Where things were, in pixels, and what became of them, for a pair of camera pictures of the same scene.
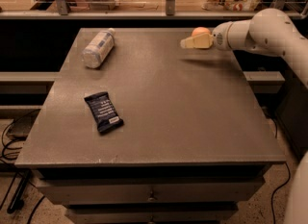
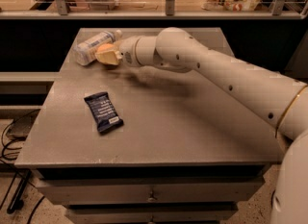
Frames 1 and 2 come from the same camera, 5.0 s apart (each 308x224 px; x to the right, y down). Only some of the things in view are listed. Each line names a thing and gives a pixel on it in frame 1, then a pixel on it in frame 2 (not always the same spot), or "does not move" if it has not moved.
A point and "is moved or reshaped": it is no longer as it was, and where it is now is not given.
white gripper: (218, 37) → (127, 52)
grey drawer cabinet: (135, 129) does not move
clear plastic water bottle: (98, 48) is moved or reshaped
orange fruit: (200, 31) → (108, 47)
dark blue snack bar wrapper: (104, 112) does not move
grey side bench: (27, 82) does not move
